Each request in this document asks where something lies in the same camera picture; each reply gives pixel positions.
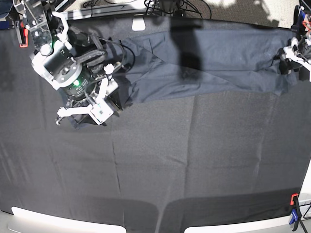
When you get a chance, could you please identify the dark navy t-shirt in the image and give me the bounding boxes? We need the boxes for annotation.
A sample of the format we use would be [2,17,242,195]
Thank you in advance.
[68,29,299,130]

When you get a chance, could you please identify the blue orange clamp bottom right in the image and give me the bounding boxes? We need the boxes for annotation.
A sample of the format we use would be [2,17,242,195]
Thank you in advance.
[289,193,308,233]

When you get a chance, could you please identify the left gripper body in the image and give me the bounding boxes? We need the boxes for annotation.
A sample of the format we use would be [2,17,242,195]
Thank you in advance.
[280,36,311,66]

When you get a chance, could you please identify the tangled black cables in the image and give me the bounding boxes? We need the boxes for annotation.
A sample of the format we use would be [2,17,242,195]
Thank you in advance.
[82,0,214,19]

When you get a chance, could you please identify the red black clamp left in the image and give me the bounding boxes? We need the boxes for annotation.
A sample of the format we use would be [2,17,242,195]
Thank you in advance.
[14,20,29,48]

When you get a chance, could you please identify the black table cover cloth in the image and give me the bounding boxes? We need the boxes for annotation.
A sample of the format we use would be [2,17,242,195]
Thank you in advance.
[0,17,311,233]

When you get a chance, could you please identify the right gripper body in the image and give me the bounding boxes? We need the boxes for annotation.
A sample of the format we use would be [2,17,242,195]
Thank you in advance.
[63,62,121,111]

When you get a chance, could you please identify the white mount plate top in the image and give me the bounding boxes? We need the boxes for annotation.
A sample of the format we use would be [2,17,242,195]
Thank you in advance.
[132,16,146,32]

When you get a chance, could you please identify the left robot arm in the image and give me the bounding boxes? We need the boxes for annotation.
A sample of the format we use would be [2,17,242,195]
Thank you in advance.
[278,0,311,81]

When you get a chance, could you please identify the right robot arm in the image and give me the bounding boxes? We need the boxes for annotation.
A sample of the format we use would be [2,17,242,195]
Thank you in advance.
[13,0,125,125]

